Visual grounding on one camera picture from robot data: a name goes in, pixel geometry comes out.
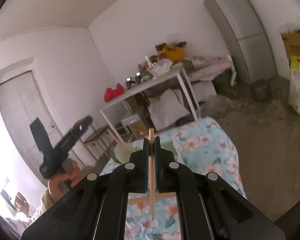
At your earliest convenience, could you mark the white bag under table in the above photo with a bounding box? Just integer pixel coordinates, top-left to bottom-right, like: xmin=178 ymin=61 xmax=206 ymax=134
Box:
xmin=148 ymin=89 xmax=190 ymax=131

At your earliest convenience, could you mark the pink floral folding bed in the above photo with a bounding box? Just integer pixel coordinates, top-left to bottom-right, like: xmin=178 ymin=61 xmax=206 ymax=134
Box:
xmin=187 ymin=55 xmax=237 ymax=86

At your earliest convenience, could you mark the small dark bin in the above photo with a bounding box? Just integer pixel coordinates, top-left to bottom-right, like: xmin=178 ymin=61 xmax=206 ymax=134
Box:
xmin=250 ymin=80 xmax=271 ymax=102

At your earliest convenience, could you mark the cardboard box under table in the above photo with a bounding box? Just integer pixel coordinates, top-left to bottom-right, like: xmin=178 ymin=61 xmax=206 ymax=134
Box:
xmin=128 ymin=119 xmax=153 ymax=140

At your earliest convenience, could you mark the white door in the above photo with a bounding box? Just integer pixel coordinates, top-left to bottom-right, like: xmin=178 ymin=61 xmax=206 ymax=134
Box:
xmin=0 ymin=71 xmax=62 ymax=186

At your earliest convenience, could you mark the white metal side table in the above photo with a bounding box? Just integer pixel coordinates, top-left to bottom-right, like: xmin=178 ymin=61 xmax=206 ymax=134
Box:
xmin=95 ymin=64 xmax=201 ymax=144

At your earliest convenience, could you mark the brown cardboard box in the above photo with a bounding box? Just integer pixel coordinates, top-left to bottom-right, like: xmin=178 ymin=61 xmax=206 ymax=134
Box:
xmin=281 ymin=33 xmax=300 ymax=59

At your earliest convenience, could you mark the person's left hand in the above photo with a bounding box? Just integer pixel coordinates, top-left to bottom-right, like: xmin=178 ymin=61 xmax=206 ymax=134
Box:
xmin=48 ymin=160 xmax=83 ymax=203

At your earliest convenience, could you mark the mint green utensil holder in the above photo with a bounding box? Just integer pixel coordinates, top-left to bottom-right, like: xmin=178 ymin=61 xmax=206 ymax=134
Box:
xmin=113 ymin=139 xmax=177 ymax=163

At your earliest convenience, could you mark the red plastic bag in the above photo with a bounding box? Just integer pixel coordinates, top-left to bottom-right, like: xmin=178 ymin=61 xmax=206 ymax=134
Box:
xmin=104 ymin=83 xmax=125 ymax=102

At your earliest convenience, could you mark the yellow bag on table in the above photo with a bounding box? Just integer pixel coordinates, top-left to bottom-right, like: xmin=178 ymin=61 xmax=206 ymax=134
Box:
xmin=162 ymin=44 xmax=185 ymax=64

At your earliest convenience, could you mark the wooden chair dark seat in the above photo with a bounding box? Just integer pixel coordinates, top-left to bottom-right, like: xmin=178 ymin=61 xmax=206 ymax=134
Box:
xmin=74 ymin=124 xmax=114 ymax=164

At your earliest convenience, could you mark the white ceramic spoon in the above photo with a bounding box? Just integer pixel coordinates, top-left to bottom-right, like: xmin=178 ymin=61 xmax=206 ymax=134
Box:
xmin=114 ymin=144 xmax=134 ymax=164

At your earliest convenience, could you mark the silver refrigerator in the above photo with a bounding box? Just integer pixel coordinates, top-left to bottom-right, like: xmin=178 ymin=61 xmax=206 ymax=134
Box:
xmin=204 ymin=0 xmax=276 ymax=85

